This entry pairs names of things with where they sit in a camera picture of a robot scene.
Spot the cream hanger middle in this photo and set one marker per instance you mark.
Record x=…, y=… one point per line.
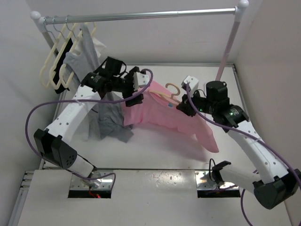
x=54, y=77

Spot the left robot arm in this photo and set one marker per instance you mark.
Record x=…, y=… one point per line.
x=53, y=142

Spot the white clothes rack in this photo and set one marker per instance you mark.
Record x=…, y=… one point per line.
x=238, y=12

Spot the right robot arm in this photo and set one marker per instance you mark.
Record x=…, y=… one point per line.
x=275, y=181

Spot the cream hanger with grey shirt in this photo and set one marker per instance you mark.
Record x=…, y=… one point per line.
x=63, y=71

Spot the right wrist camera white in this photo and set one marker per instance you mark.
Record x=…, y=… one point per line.
x=190, y=82

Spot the white cloth on hanger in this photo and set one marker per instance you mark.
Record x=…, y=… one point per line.
x=99, y=47

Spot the grey t shirt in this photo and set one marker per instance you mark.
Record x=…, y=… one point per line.
x=104, y=120

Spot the beige plastic hanger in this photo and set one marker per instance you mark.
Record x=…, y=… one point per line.
x=170, y=98

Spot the metal base plate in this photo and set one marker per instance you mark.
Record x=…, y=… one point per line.
x=204, y=183
x=100, y=181

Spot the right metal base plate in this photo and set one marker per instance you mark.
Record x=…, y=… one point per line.
x=204, y=183

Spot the cream hanger outer left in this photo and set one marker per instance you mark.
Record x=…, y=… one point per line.
x=52, y=41

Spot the cream hanger far right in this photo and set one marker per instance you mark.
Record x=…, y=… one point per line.
x=92, y=27

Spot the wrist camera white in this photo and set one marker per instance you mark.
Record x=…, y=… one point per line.
x=140, y=80
x=190, y=82

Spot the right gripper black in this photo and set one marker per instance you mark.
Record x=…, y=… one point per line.
x=186, y=106

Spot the pink t shirt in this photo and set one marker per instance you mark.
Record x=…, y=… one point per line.
x=157, y=111

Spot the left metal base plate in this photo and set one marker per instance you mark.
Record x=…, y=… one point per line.
x=100, y=181

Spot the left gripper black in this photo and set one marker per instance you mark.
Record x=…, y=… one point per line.
x=129, y=76

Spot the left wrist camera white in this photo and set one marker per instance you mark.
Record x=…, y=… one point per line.
x=140, y=80

